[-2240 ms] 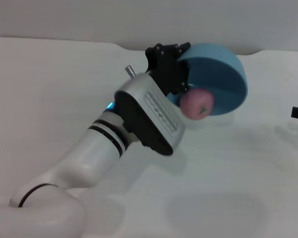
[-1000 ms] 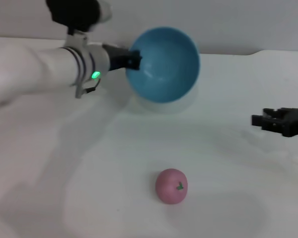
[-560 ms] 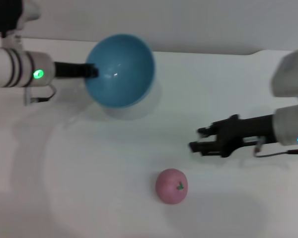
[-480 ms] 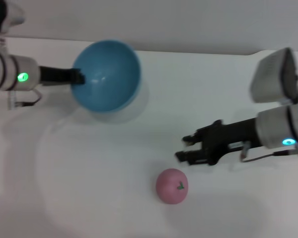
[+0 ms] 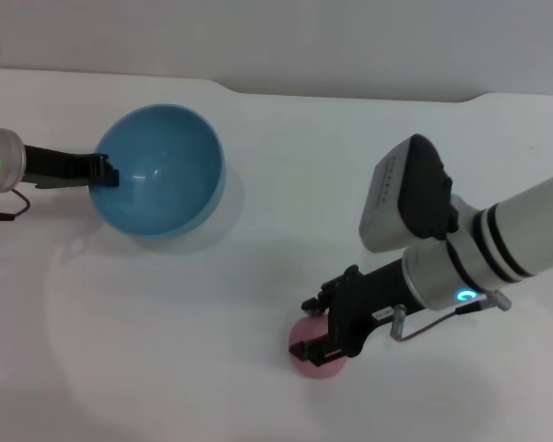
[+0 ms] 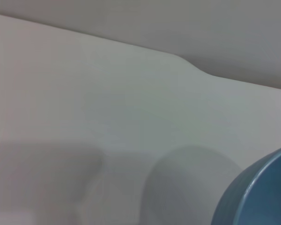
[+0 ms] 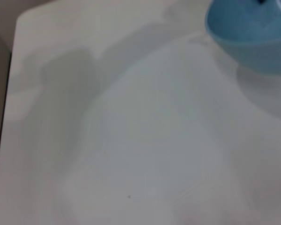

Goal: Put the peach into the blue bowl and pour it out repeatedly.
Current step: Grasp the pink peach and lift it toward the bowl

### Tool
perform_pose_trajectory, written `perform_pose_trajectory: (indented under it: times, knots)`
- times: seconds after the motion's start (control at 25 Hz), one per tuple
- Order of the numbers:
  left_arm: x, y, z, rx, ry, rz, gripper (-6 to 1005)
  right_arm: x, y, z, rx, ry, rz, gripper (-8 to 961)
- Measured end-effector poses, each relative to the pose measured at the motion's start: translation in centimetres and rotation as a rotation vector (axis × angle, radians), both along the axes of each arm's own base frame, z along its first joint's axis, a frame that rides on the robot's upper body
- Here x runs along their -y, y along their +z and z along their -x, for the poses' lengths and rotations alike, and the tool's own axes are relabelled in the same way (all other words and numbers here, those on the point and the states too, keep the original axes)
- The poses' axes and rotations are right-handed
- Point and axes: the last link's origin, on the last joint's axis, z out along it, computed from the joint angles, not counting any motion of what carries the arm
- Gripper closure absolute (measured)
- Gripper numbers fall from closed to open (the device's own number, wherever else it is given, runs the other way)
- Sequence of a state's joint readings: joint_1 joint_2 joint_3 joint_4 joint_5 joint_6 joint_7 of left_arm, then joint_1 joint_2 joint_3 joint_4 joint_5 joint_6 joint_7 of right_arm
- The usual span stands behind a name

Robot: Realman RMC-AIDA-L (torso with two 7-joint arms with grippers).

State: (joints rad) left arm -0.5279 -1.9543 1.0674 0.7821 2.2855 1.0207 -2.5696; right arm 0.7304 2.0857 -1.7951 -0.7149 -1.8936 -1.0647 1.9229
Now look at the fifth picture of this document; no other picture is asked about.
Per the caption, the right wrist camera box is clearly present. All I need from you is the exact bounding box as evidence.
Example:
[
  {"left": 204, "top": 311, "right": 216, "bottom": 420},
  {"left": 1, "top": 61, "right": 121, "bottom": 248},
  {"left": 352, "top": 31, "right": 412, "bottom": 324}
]
[{"left": 359, "top": 134, "right": 463, "bottom": 254}]

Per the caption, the pink peach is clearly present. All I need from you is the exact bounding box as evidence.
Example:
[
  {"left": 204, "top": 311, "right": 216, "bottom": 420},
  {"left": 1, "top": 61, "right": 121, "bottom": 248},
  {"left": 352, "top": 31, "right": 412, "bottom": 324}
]
[{"left": 288, "top": 317, "right": 348, "bottom": 380}]

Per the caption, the gripper cable with plug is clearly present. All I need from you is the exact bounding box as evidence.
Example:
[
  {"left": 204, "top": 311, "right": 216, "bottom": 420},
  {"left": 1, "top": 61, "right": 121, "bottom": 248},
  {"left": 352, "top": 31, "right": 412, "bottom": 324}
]
[
  {"left": 390, "top": 291, "right": 513, "bottom": 344},
  {"left": 0, "top": 188, "right": 31, "bottom": 223}
]

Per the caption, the left gripper cable with plug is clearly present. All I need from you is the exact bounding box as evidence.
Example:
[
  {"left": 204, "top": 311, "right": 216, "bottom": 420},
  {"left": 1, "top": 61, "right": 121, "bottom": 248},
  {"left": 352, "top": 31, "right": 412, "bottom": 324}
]
[{"left": 0, "top": 188, "right": 31, "bottom": 223}]

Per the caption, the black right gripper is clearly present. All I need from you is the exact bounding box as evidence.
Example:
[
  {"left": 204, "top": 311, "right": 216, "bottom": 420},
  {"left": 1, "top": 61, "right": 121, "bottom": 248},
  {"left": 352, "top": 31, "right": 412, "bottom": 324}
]
[{"left": 288, "top": 258, "right": 418, "bottom": 367}]

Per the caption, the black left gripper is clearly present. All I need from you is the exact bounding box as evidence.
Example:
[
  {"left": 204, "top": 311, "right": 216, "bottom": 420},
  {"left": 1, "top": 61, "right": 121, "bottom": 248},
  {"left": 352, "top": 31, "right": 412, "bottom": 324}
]
[{"left": 22, "top": 145, "right": 120, "bottom": 190}]

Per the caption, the right gripper cable with plug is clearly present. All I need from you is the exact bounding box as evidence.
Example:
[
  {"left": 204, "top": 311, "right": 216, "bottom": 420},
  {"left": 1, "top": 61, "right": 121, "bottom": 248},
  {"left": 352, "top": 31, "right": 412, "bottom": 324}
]
[{"left": 390, "top": 291, "right": 513, "bottom": 344}]

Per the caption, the blue ceramic bowl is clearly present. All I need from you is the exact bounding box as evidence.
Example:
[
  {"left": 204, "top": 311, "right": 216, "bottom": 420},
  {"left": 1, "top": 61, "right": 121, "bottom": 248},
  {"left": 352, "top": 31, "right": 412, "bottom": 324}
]
[{"left": 88, "top": 104, "right": 227, "bottom": 238}]

